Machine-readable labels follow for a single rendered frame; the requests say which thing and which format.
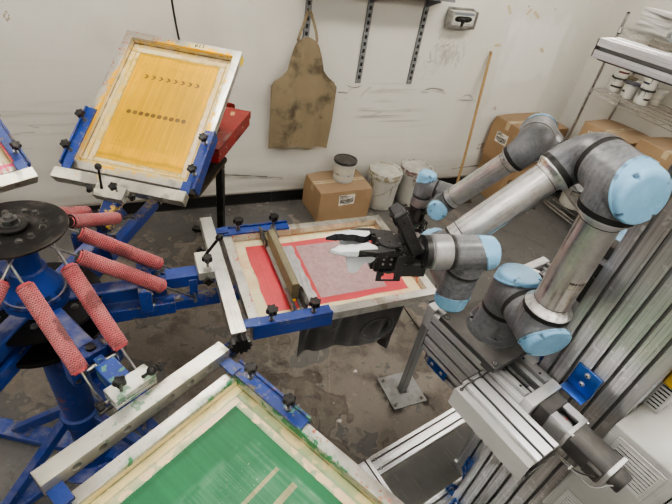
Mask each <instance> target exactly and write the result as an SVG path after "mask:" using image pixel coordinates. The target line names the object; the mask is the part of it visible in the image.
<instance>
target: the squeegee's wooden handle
mask: <svg viewBox="0 0 672 504"><path fill-rule="evenodd" d="M267 245H268V246H269V247H270V250H271V252H272V254H273V257H274V259H275V261H276V264H277V266H278V268H279V271H280V273H281V275H282V277H283V280H284V282H285V284H286V287H287V289H288V290H289V292H290V294H291V296H292V298H293V299H294V298H298V296H299V288H300V284H299V282H298V280H297V277H296V275H295V273H294V271H293V269H292V267H291V265H290V262H289V260H288V258H287V256H286V254H285V252H284V249H283V247H282V245H281V243H280V241H279V239H278V237H277V234H276V232H275V230H274V229H273V230H268V237H267Z"/></svg>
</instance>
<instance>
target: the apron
mask: <svg viewBox="0 0 672 504"><path fill-rule="evenodd" d="M309 12H310V16H311V20H312V23H313V27H314V31H315V38H316V41H315V40H314V39H312V38H310V37H305V38H303V39H300V37H301V34H302V31H303V29H304V26H305V23H306V20H307V18H308V15H309ZM296 41H297V43H296V45H295V47H294V50H293V53H292V56H291V59H290V63H289V66H288V70H287V71H286V72H285V73H284V75H283V76H281V77H280V78H279V79H277V80H275V81H274V83H273V84H272V85H271V99H270V121H269V139H268V149H269V148H278V149H286V148H293V147H298V148H303V149H311V148H314V147H323V148H327V143H328V138H329V133H330V128H331V123H332V117H333V110H334V103H335V96H336V89H337V87H336V85H335V83H334V82H333V81H332V80H331V79H330V78H329V77H328V76H327V75H326V73H325V72H324V68H323V61H322V56H321V51H320V47H319V45H318V43H317V42H318V32H317V27H316V23H315V20H314V16H313V13H312V10H311V9H310V8H309V10H308V9H307V12H306V15H305V18H304V20H303V23H302V26H301V29H300V31H299V34H298V37H297V40H296Z"/></svg>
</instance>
